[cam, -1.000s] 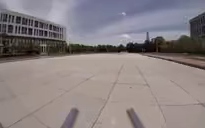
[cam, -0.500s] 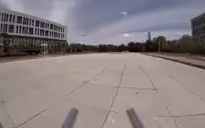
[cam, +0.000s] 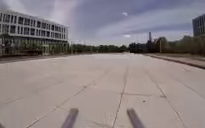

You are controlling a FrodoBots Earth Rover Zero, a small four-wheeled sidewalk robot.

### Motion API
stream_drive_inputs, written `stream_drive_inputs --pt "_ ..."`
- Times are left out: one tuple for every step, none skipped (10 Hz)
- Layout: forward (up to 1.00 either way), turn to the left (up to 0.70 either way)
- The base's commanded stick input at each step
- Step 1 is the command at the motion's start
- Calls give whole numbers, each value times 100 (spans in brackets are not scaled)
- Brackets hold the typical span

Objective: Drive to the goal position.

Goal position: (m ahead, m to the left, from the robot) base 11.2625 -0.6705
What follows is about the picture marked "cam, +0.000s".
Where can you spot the pale concrete slab plaza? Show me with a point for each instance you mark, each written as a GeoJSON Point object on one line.
{"type": "Point", "coordinates": [100, 83]}

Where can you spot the white multi-storey building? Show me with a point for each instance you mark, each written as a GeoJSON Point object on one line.
{"type": "Point", "coordinates": [23, 31]}

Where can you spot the row of trees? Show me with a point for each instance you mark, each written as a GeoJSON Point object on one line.
{"type": "Point", "coordinates": [96, 48]}
{"type": "Point", "coordinates": [176, 45]}

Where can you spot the tall thin tower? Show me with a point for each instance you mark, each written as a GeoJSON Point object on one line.
{"type": "Point", "coordinates": [150, 36]}

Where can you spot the dark kerb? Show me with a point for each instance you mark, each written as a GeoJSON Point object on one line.
{"type": "Point", "coordinates": [186, 62]}

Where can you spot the dark kerb strip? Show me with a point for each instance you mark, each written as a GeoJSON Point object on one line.
{"type": "Point", "coordinates": [16, 58]}

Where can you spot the robot's own part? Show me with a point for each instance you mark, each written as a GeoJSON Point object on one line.
{"type": "Point", "coordinates": [70, 118]}
{"type": "Point", "coordinates": [135, 118]}

